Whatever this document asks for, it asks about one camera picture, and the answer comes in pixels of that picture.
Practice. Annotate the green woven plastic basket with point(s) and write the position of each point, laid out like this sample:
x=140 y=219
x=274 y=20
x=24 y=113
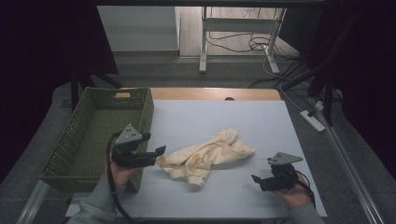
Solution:
x=90 y=140

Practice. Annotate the black stand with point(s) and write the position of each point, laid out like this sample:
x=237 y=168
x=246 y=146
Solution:
x=328 y=102

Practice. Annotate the person's right hand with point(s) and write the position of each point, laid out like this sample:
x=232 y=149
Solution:
x=295 y=196

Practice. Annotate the white table mat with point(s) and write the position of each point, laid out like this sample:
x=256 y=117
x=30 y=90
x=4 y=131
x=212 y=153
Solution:
x=233 y=115

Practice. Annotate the dark curtain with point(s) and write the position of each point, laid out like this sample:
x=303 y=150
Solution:
x=370 y=77
x=37 y=46

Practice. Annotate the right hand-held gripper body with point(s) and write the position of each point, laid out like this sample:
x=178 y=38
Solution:
x=285 y=158

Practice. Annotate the white cabinet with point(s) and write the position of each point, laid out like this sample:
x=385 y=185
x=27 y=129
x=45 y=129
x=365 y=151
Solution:
x=140 y=31

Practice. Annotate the silver metal rail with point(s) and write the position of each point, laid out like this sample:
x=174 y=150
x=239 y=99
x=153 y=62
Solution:
x=32 y=202
x=351 y=174

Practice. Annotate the white metal desk frame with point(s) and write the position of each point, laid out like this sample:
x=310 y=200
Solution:
x=239 y=25

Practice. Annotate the white power strip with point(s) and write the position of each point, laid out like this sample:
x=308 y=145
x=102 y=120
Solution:
x=312 y=120

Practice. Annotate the white plug adapter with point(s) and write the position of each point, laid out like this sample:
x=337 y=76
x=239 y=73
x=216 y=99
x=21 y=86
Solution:
x=319 y=105

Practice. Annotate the cream yellow cloth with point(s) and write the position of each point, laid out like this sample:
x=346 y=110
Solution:
x=205 y=155

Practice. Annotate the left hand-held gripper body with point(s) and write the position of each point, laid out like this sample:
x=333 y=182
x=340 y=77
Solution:
x=127 y=135

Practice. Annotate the wooden table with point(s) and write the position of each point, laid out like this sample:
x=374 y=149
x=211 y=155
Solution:
x=202 y=93

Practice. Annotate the person's left hand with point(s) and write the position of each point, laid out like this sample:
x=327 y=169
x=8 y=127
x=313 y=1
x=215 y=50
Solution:
x=120 y=175

